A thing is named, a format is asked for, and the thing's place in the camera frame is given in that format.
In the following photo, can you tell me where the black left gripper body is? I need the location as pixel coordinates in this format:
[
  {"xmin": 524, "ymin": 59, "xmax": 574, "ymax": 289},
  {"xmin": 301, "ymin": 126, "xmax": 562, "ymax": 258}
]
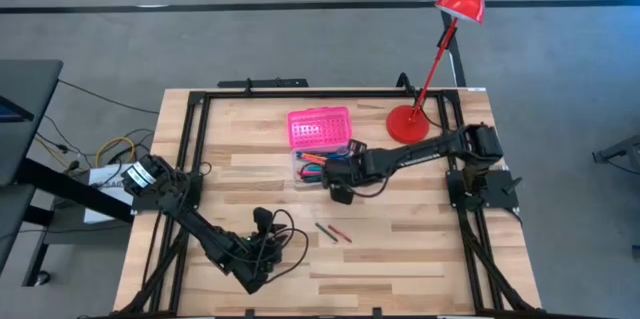
[{"xmin": 239, "ymin": 207, "xmax": 289, "ymax": 280}]

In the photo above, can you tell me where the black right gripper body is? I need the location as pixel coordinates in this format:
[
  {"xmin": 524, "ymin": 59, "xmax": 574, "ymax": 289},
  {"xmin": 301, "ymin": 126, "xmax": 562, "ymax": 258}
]
[{"xmin": 322, "ymin": 138, "xmax": 374, "ymax": 205}]

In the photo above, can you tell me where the clear supply box pink lid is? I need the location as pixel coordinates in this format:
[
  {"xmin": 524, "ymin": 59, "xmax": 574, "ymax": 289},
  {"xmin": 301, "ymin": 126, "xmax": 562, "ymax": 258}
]
[{"xmin": 286, "ymin": 105, "xmax": 359, "ymax": 191}]

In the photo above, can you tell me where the green crayon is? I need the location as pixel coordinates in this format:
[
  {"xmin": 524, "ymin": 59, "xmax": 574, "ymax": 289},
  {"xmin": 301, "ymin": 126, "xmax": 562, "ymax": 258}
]
[{"xmin": 314, "ymin": 221, "xmax": 340, "ymax": 244}]

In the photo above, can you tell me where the white box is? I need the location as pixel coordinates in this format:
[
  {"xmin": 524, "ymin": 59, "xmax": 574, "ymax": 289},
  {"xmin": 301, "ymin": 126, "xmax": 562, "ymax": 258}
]
[{"xmin": 82, "ymin": 162, "xmax": 136, "ymax": 225}]

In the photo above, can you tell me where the black power strip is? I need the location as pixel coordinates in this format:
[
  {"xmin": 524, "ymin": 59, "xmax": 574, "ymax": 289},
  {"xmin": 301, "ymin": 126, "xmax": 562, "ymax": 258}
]
[{"xmin": 216, "ymin": 77, "xmax": 311, "ymax": 90}]

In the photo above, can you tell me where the black support beam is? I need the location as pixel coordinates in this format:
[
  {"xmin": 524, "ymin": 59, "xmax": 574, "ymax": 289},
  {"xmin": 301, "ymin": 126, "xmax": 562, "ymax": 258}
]
[{"xmin": 17, "ymin": 157, "xmax": 137, "ymax": 224}]

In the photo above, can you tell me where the black tripod leg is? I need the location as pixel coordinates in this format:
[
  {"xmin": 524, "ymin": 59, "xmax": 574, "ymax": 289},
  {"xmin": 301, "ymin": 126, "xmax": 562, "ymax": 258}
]
[{"xmin": 592, "ymin": 132, "xmax": 640, "ymax": 166}]

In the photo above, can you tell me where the dark grey desk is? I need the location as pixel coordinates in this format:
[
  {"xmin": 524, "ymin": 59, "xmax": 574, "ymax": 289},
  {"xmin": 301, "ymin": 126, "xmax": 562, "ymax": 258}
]
[{"xmin": 0, "ymin": 58, "xmax": 65, "ymax": 273}]

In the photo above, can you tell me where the black tablet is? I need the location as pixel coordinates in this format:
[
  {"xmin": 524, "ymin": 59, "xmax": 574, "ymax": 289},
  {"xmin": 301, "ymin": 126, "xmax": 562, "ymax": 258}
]
[{"xmin": 0, "ymin": 94, "xmax": 35, "ymax": 124}]

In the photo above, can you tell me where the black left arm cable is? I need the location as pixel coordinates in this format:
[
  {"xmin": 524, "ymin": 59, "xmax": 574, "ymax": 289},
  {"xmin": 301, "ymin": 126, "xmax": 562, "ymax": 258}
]
[{"xmin": 259, "ymin": 208, "xmax": 310, "ymax": 285}]

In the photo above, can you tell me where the black table frame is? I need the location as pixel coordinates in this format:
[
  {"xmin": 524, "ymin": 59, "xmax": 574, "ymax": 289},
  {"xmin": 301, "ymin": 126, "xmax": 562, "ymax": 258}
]
[{"xmin": 77, "ymin": 87, "xmax": 619, "ymax": 319}]

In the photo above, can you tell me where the yellow cable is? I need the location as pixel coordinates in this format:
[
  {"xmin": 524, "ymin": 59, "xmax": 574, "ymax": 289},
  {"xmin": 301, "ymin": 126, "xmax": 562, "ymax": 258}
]
[{"xmin": 93, "ymin": 135, "xmax": 137, "ymax": 169}]

